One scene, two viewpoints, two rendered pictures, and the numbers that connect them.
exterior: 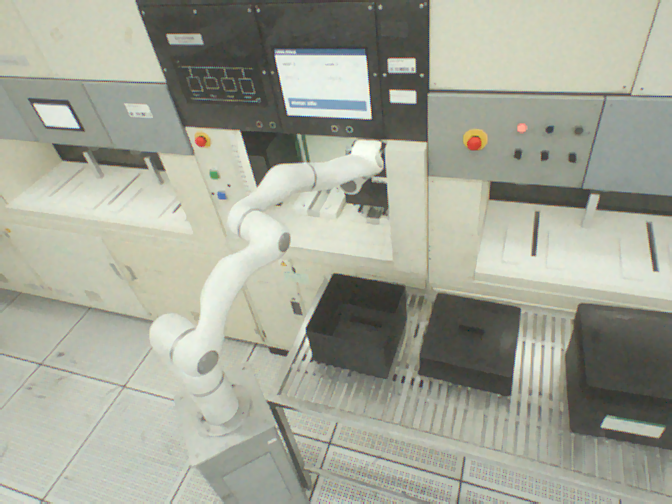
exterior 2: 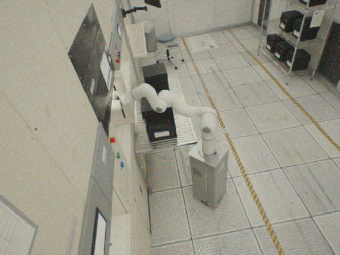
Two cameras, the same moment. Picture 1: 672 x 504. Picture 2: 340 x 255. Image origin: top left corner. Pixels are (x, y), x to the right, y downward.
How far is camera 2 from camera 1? 2.33 m
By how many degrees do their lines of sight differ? 78
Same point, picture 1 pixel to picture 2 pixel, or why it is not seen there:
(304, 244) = (127, 154)
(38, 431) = not seen: outside the picture
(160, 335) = (212, 118)
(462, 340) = not seen: hidden behind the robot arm
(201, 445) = (223, 147)
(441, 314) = (149, 108)
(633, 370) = (160, 69)
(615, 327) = (149, 72)
